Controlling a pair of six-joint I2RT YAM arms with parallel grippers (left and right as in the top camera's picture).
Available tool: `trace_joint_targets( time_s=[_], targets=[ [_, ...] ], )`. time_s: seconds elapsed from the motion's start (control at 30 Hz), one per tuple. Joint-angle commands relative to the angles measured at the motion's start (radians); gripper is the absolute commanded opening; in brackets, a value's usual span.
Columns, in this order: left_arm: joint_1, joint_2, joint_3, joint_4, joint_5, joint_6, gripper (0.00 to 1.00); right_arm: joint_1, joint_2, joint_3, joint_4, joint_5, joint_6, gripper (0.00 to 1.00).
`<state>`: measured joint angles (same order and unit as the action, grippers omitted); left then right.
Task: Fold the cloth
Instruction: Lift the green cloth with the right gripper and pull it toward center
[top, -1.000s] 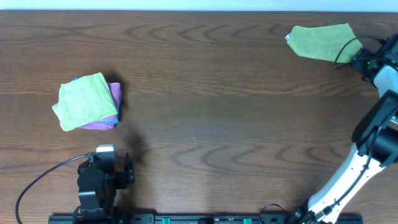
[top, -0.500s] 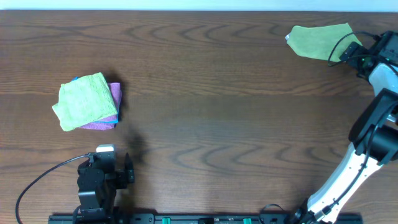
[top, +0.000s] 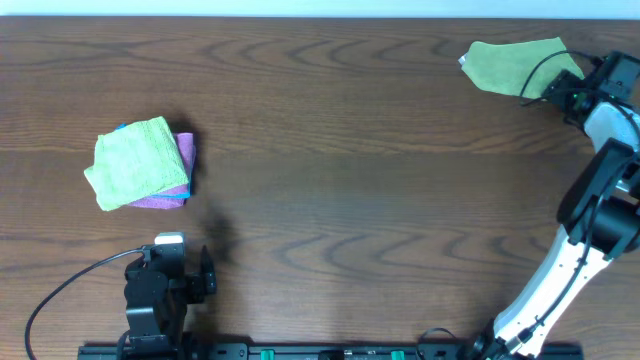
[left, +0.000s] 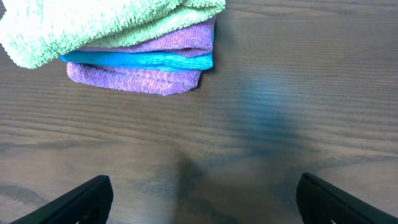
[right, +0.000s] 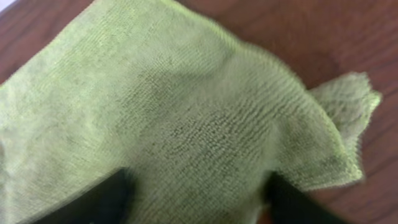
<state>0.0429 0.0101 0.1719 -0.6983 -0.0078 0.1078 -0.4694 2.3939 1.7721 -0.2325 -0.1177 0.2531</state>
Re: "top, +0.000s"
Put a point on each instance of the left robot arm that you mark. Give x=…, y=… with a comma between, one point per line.
x=158, y=292

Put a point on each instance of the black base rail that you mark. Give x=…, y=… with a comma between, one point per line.
x=241, y=351

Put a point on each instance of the folded green cloth on stack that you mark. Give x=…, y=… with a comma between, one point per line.
x=99, y=174

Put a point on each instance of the folded blue cloth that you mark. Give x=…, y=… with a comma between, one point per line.
x=150, y=161

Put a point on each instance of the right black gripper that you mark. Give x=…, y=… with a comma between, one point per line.
x=560, y=88

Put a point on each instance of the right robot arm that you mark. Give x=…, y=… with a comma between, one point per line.
x=598, y=217

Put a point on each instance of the folded purple cloth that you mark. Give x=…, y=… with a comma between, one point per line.
x=175, y=197

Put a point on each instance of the green microfiber cloth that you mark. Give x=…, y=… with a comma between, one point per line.
x=503, y=69

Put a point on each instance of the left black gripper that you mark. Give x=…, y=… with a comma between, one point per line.
x=201, y=282

